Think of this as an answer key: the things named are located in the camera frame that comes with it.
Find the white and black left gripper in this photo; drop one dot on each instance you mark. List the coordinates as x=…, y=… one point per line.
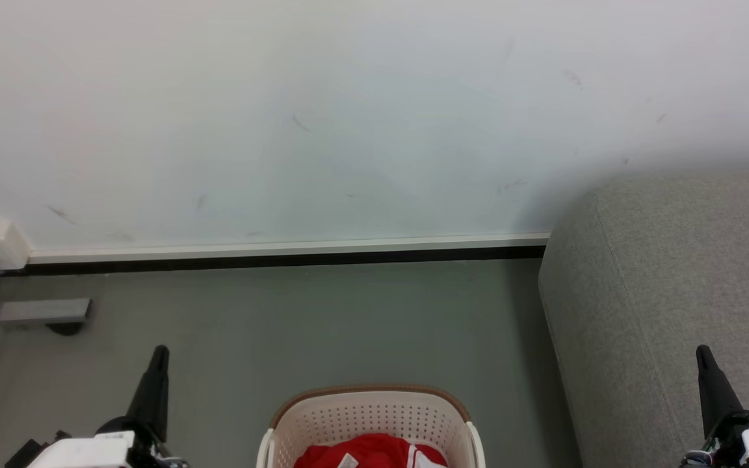
x=98, y=452

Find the grey fabric sofa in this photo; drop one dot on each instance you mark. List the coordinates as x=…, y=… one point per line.
x=667, y=292

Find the white and black baseboard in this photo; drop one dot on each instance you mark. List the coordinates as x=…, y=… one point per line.
x=283, y=253

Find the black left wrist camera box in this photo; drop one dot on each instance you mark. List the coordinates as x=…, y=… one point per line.
x=26, y=453

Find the black caster wheel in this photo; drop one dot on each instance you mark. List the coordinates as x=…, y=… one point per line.
x=64, y=329

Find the red and white clothing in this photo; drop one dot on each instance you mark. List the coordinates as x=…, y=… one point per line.
x=368, y=452

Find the grey metal frame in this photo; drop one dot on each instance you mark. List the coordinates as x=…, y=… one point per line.
x=43, y=311

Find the cream perforated plastic laundry basket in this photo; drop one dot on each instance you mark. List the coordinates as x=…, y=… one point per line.
x=374, y=413

